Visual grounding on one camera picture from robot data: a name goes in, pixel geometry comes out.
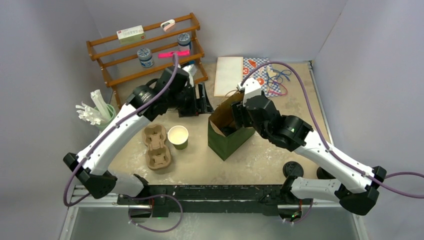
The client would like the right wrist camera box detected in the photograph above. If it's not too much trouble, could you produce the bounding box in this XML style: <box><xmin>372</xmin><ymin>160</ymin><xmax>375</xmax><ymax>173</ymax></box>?
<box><xmin>236</xmin><ymin>77</ymin><xmax>262</xmax><ymax>102</ymax></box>

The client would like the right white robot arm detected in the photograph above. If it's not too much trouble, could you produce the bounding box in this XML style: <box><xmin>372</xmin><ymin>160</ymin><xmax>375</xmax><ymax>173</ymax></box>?
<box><xmin>230</xmin><ymin>94</ymin><xmax>387</xmax><ymax>216</ymax></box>

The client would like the blue checkered paper bag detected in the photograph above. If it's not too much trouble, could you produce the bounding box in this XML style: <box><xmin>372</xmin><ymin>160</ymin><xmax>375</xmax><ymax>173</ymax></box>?
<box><xmin>242</xmin><ymin>57</ymin><xmax>283</xmax><ymax>97</ymax></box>

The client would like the blue lidded jar right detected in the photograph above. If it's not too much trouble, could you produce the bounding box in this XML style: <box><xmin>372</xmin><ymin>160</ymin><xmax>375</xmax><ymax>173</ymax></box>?
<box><xmin>177</xmin><ymin>32</ymin><xmax>192</xmax><ymax>52</ymax></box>

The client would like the pink marker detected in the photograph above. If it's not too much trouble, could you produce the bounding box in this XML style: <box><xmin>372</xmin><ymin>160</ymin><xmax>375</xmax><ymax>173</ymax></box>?
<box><xmin>157</xmin><ymin>50</ymin><xmax>191</xmax><ymax>59</ymax></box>

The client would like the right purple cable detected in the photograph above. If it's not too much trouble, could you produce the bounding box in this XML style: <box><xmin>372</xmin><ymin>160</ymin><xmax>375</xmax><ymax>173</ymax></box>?
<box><xmin>241</xmin><ymin>60</ymin><xmax>424</xmax><ymax>200</ymax></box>

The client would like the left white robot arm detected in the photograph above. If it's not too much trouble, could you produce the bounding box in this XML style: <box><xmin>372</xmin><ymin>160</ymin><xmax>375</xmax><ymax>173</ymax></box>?
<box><xmin>63</xmin><ymin>64</ymin><xmax>213</xmax><ymax>205</ymax></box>

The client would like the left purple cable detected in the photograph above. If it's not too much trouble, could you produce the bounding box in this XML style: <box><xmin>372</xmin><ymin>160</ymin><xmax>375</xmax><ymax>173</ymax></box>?
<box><xmin>63</xmin><ymin>52</ymin><xmax>180</xmax><ymax>208</ymax></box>

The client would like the blue lidded jar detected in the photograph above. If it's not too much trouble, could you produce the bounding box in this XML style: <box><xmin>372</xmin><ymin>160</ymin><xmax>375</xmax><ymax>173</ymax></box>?
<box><xmin>137</xmin><ymin>47</ymin><xmax>154</xmax><ymax>68</ymax></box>
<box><xmin>177</xmin><ymin>32</ymin><xmax>192</xmax><ymax>52</ymax></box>

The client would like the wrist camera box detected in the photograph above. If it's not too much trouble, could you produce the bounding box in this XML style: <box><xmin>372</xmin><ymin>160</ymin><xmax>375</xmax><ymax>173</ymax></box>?
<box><xmin>236</xmin><ymin>77</ymin><xmax>262</xmax><ymax>102</ymax></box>
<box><xmin>182</xmin><ymin>64</ymin><xmax>198</xmax><ymax>87</ymax></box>

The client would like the blue lidded jar left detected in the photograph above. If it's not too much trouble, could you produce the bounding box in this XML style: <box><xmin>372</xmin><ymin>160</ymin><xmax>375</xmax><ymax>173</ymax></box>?
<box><xmin>137</xmin><ymin>47</ymin><xmax>154</xmax><ymax>68</ymax></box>

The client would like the white paper cup stack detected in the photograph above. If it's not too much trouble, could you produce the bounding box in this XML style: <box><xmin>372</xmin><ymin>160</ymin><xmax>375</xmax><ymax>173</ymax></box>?
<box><xmin>167</xmin><ymin>125</ymin><xmax>189</xmax><ymax>150</ymax></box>

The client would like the green straw holder cup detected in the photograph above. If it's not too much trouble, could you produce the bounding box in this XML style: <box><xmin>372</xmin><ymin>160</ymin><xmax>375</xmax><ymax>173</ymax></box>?
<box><xmin>97</xmin><ymin>104</ymin><xmax>117</xmax><ymax>132</ymax></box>

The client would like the pink white clip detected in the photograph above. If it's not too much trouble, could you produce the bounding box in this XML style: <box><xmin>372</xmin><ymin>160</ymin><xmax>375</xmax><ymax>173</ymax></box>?
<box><xmin>160</xmin><ymin>19</ymin><xmax>176</xmax><ymax>33</ymax></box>

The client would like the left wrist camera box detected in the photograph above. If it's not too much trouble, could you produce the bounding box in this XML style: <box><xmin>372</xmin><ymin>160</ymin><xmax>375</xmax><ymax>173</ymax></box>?
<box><xmin>182</xmin><ymin>64</ymin><xmax>198</xmax><ymax>87</ymax></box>

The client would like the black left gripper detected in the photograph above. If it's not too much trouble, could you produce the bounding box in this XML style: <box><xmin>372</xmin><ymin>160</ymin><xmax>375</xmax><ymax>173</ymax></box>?
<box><xmin>168</xmin><ymin>82</ymin><xmax>214</xmax><ymax>118</ymax></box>

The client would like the green paper bag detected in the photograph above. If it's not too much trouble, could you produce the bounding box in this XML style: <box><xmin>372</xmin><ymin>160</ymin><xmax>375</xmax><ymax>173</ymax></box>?
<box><xmin>207</xmin><ymin>92</ymin><xmax>255</xmax><ymax>161</ymax></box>

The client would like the white paper bag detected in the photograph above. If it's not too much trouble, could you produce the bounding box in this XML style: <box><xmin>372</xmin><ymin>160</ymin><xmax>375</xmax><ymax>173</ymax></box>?
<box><xmin>214</xmin><ymin>56</ymin><xmax>243</xmax><ymax>97</ymax></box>

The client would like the white green box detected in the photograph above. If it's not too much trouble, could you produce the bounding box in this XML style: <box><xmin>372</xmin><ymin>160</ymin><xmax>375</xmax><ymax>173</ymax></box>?
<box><xmin>116</xmin><ymin>25</ymin><xmax>146</xmax><ymax>45</ymax></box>

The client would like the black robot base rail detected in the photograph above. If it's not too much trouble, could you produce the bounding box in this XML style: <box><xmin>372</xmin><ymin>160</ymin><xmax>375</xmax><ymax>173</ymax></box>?
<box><xmin>117</xmin><ymin>184</ymin><xmax>311</xmax><ymax>218</ymax></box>

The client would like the wooden shelf rack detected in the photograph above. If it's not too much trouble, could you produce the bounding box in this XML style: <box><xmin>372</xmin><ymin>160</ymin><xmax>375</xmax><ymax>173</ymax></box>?
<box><xmin>86</xmin><ymin>12</ymin><xmax>208</xmax><ymax>108</ymax></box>

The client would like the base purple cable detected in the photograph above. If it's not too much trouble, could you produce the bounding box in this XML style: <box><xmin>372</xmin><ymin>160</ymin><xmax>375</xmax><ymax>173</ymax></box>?
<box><xmin>127</xmin><ymin>193</ymin><xmax>184</xmax><ymax>234</ymax></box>

